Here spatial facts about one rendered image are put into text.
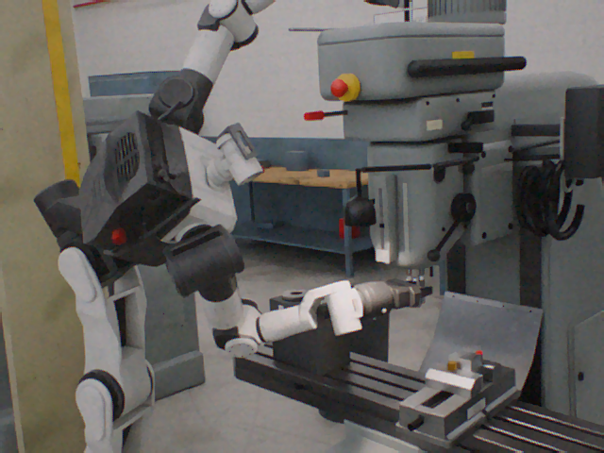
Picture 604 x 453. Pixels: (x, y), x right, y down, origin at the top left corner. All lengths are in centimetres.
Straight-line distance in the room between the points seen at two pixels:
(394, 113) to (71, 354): 202
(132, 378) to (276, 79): 650
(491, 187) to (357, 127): 39
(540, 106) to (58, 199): 130
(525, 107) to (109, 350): 125
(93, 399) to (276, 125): 655
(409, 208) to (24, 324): 187
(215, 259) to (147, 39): 864
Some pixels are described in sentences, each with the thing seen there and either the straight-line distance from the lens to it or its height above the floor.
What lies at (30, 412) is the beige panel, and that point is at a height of 53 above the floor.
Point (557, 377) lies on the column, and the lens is 224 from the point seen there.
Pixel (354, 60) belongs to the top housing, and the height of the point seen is 182.
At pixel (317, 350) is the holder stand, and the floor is 104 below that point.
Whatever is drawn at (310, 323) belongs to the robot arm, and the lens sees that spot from 177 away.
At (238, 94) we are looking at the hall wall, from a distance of 874.
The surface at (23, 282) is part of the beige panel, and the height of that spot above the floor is 106.
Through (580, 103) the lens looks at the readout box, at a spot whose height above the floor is 169.
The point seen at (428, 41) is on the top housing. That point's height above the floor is 185.
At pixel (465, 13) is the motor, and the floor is 192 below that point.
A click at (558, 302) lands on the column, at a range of 218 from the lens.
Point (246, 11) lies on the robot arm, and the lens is 196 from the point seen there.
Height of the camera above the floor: 177
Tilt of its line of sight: 11 degrees down
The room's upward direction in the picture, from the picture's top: 3 degrees counter-clockwise
